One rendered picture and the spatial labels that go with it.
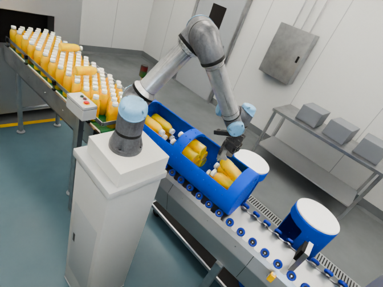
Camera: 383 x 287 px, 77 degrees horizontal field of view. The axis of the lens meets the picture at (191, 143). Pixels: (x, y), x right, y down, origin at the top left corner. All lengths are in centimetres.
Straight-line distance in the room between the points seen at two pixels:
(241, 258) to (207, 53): 104
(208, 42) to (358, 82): 364
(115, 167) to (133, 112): 24
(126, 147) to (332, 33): 390
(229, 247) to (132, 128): 84
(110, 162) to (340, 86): 387
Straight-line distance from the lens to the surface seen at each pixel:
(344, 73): 442
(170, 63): 105
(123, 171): 103
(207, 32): 93
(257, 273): 145
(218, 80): 96
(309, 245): 142
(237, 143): 130
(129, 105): 100
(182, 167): 139
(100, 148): 111
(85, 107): 167
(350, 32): 446
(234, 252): 144
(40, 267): 219
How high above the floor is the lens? 191
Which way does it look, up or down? 31 degrees down
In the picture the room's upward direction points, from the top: 22 degrees clockwise
